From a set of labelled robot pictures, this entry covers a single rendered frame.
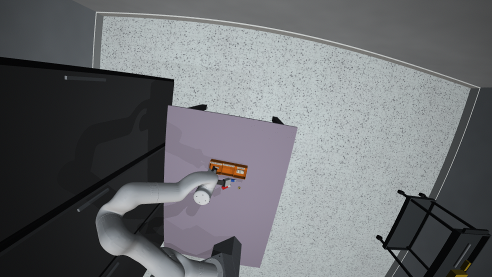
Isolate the orange bin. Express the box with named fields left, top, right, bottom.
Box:
left=209, top=159, right=248, bottom=180

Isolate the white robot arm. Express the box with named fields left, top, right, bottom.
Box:
left=95, top=171, right=231, bottom=277

